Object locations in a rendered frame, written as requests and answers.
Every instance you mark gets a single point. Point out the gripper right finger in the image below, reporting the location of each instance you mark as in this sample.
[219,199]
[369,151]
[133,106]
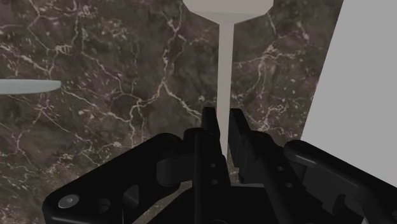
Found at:
[266,161]

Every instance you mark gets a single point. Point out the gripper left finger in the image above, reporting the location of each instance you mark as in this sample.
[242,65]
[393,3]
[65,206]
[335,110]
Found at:
[173,167]

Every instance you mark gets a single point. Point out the pale grey knife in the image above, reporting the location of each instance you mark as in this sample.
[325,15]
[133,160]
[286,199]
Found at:
[28,86]

